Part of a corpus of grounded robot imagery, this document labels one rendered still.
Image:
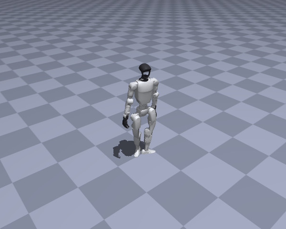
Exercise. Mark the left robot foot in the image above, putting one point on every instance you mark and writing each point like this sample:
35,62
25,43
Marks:
147,152

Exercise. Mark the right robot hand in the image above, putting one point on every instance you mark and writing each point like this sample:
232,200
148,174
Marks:
125,122

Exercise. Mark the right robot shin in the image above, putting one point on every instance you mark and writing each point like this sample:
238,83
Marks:
137,142

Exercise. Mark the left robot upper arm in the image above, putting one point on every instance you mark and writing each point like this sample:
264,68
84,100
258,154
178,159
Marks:
155,87

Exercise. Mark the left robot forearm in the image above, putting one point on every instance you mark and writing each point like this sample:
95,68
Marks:
154,102

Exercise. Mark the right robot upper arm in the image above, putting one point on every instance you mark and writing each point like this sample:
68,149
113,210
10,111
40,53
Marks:
132,87

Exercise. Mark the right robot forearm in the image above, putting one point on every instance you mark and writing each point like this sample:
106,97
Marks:
127,109

